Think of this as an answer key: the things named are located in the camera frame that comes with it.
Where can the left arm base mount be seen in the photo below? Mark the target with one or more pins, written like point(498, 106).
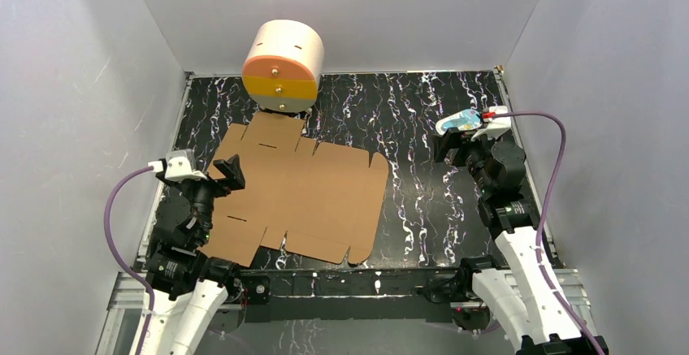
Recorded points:
point(247, 302)

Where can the round pastel drawer cabinet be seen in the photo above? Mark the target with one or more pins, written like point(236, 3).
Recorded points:
point(283, 68)

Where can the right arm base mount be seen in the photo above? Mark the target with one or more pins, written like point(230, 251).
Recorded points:
point(458, 288)

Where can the aluminium front rail frame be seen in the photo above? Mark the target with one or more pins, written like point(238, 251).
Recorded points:
point(309, 295)

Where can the blue white packaged item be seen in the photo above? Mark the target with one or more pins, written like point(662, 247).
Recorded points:
point(463, 120)

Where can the brown cardboard box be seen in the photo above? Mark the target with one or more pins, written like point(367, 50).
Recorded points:
point(316, 199)

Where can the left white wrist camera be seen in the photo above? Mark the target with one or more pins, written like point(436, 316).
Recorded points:
point(177, 166)

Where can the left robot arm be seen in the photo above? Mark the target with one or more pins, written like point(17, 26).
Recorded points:
point(183, 286)

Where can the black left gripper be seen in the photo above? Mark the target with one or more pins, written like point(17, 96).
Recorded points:
point(214, 184)

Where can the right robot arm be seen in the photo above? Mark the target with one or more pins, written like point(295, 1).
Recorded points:
point(525, 298)

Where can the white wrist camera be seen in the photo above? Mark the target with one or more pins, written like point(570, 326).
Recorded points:
point(495, 123)
point(177, 166)

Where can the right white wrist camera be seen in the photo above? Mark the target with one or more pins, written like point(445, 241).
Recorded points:
point(495, 123)

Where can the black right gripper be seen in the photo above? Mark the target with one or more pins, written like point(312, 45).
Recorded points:
point(451, 140)

